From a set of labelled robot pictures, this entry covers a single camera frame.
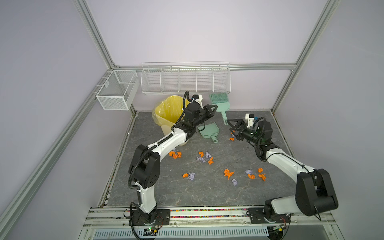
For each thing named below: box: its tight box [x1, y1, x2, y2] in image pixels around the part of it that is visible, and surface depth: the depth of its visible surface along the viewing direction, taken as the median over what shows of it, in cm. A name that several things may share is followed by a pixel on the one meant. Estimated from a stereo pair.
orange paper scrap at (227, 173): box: [224, 169, 235, 180], surface depth 88 cm
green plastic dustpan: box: [196, 122, 220, 144], surface depth 108 cm
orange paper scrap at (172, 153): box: [168, 151, 182, 159], surface depth 97 cm
